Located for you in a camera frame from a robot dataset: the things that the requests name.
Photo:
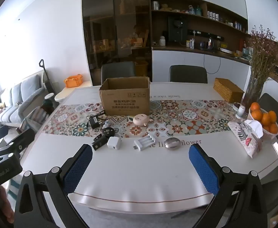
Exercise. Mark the pile of oranges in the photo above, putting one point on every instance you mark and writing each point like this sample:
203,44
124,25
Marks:
257,115

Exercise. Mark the grey dining chair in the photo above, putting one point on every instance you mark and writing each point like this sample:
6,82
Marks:
117,70

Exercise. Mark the silver oval device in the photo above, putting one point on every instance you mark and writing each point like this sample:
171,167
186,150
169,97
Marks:
172,144

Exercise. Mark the white side table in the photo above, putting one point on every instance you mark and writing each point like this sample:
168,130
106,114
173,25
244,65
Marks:
67,92

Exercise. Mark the orange plastic crate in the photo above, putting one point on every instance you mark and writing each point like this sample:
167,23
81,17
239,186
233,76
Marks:
73,80

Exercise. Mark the grey sofa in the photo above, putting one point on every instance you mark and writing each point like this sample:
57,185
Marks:
17,99

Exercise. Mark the dried flower bouquet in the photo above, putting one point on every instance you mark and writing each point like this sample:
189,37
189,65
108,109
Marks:
265,52

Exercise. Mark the small white bottle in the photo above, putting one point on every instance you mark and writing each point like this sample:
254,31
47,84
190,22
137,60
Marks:
240,111

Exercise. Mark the printed tissue pack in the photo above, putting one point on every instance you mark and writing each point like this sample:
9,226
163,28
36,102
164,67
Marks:
244,140

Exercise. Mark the black water dispenser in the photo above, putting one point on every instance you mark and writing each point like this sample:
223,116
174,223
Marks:
177,32

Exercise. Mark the white jar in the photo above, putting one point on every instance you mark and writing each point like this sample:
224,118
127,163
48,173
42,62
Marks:
162,41

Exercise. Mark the white fruit basket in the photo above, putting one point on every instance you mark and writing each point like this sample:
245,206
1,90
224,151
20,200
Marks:
269,134

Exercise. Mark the dark glass cabinet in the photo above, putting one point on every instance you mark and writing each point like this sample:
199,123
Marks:
100,28

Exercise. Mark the round white stool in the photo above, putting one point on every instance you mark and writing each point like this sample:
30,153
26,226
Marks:
49,96

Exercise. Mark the round black travel adapter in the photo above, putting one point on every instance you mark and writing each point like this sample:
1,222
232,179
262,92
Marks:
108,131

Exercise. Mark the pink round deer lamp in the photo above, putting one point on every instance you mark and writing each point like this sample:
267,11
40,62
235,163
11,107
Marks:
140,120

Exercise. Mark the person's left hand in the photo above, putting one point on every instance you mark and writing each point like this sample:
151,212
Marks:
4,206

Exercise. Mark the white cube charger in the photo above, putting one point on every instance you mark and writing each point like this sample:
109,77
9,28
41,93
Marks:
114,143

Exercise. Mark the teal ceramic jar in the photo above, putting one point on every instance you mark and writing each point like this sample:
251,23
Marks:
198,11

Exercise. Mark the brown cardboard box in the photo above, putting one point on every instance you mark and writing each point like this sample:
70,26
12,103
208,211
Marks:
124,99

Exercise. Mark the woven wicker basket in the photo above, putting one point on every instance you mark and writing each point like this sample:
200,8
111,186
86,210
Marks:
228,90

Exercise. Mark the small black plug adapter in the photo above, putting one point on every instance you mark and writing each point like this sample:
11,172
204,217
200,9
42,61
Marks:
99,142

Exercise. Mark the striped fabric chair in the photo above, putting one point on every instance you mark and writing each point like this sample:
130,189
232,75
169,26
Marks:
34,121

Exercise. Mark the white battery charger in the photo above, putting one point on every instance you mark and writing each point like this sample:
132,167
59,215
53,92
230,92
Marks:
144,142

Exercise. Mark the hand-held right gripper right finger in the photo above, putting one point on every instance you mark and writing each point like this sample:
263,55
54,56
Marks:
203,168

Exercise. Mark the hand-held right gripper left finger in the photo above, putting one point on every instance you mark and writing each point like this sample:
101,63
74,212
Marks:
78,168

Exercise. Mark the patterned floral table runner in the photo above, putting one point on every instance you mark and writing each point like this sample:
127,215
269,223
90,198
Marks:
188,121

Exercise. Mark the glass vase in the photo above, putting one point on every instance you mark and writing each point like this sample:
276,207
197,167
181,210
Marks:
254,95

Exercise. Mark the teddy bear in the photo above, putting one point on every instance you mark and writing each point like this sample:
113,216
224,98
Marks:
165,7

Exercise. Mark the dark dining chair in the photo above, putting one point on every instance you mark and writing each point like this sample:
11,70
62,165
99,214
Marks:
271,103
188,74

